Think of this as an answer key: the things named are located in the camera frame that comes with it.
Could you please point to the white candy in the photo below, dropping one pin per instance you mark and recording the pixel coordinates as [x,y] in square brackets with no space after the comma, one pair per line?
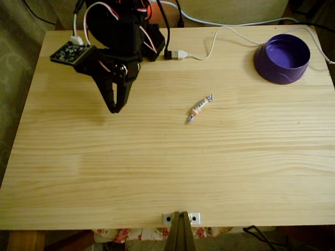
[199,105]

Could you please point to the floral cloth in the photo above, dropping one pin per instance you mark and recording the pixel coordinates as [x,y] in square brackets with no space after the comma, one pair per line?
[136,234]

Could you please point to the metal bracket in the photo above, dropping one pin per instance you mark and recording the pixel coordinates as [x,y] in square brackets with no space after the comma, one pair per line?
[196,218]

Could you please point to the purple bowl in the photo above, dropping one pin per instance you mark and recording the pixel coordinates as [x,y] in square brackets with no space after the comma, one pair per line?
[282,55]

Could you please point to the brown camera stand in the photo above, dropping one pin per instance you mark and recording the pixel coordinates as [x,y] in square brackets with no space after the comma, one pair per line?
[180,235]

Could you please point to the green camera circuit board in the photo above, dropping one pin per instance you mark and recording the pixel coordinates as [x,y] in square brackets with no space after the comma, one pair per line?
[70,52]

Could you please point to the orange object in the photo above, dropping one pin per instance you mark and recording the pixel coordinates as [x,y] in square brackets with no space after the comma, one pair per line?
[157,13]

